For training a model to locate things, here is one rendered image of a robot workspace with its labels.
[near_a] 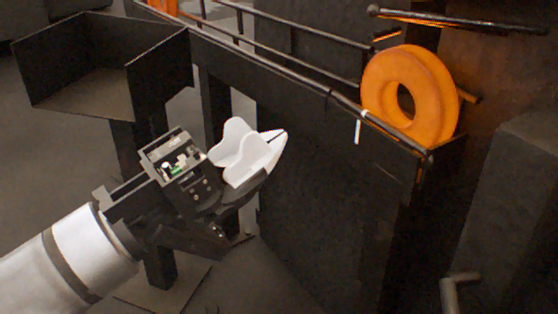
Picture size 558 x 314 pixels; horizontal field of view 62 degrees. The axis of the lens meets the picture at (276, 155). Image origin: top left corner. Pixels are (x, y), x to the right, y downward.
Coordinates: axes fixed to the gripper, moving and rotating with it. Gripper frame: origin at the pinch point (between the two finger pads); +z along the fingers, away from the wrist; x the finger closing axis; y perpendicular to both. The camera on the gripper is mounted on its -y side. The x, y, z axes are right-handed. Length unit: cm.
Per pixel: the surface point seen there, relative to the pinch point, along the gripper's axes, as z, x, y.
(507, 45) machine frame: 28.4, -8.7, 0.3
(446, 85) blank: 21.4, -5.7, -2.6
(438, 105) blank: 19.2, -6.4, -3.9
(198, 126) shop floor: 13, 122, -83
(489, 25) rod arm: 23.1, -10.0, 6.5
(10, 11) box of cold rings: -27, 240, -43
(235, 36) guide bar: 19, 54, -16
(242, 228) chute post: 0, 57, -78
